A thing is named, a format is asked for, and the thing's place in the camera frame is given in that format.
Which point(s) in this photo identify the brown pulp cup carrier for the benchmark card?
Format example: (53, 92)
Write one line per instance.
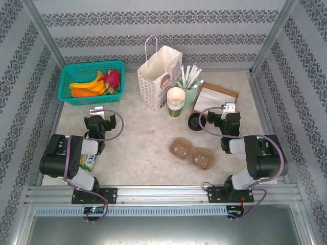
(191, 153)

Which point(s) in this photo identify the white printed paper bag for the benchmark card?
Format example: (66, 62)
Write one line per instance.
(153, 76)

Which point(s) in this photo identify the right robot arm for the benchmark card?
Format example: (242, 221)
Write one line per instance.
(268, 158)

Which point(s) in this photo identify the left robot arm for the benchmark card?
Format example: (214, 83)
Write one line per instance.
(58, 155)

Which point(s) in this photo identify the white paper napkins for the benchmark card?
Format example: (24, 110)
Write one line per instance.
(212, 97)

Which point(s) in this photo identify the pale green mug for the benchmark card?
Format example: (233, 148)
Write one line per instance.
(190, 98)

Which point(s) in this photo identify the brown cardboard box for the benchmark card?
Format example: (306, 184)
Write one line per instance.
(224, 89)

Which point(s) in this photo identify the white wrapped straw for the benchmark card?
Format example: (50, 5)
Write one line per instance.
(196, 76)
(192, 75)
(178, 83)
(188, 75)
(183, 75)
(199, 83)

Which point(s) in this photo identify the orange carrot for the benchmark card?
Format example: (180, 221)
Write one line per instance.
(81, 93)

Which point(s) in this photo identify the stack of green paper cups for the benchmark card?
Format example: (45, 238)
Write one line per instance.
(175, 112)

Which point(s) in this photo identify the green yellow candy bag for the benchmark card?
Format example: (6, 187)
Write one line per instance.
(88, 163)

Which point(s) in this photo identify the pink dragon fruit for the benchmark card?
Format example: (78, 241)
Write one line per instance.
(112, 77)

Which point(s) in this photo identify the yellow banana bunch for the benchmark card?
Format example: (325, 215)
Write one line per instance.
(87, 85)

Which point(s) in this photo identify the teal plastic basket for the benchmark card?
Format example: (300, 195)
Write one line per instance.
(76, 69)

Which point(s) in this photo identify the left small circuit board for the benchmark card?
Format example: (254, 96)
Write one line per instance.
(93, 210)

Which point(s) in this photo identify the small circuit board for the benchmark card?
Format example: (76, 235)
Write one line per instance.
(235, 211)
(93, 210)

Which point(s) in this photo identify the right small circuit board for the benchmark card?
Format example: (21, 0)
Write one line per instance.
(235, 211)

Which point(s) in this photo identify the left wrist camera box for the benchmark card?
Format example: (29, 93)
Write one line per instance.
(97, 110)

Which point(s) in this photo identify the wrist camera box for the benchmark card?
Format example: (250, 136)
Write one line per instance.
(97, 110)
(228, 107)

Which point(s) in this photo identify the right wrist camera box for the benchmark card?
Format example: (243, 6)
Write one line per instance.
(228, 107)

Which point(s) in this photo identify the right aluminium table side rail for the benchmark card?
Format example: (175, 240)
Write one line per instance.
(261, 102)

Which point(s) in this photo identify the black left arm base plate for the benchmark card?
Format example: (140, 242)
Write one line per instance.
(111, 195)

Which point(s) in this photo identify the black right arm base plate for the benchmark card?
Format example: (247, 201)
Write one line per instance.
(214, 194)

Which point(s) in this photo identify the aluminium mounting rail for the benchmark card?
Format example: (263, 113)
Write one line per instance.
(163, 194)

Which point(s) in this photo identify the right aluminium frame post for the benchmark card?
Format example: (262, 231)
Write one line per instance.
(273, 35)

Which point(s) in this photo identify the aluminium frame post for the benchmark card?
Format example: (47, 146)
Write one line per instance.
(273, 35)
(43, 33)

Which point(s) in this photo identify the left aluminium frame post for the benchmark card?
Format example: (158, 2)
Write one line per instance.
(43, 33)

